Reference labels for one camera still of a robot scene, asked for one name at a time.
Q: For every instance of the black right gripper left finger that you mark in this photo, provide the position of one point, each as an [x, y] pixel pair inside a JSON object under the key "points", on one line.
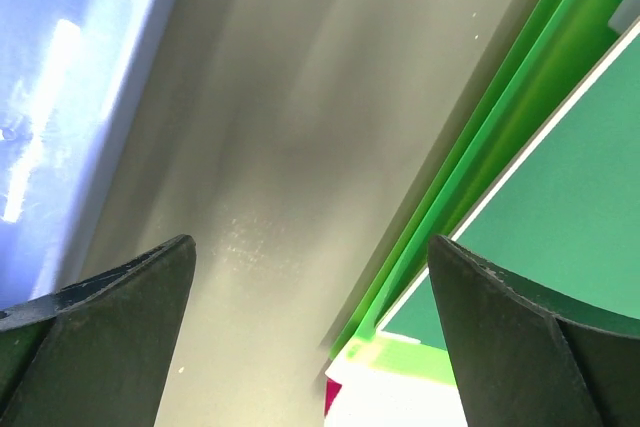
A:
{"points": [[97, 352]]}

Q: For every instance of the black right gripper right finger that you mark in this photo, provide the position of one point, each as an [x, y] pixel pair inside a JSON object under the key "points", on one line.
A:
{"points": [[525, 355]]}

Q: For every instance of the purple-blue plastic bin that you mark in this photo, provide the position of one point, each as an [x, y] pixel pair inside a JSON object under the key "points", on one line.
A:
{"points": [[72, 75]]}

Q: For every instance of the white checked notebook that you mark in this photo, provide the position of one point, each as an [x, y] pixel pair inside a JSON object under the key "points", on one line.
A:
{"points": [[391, 380]]}

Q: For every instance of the light green plastic folder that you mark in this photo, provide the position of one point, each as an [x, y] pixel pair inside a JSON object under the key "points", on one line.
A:
{"points": [[395, 328]]}

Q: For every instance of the green ring binder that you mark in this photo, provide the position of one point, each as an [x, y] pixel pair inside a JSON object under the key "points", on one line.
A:
{"points": [[565, 212]]}

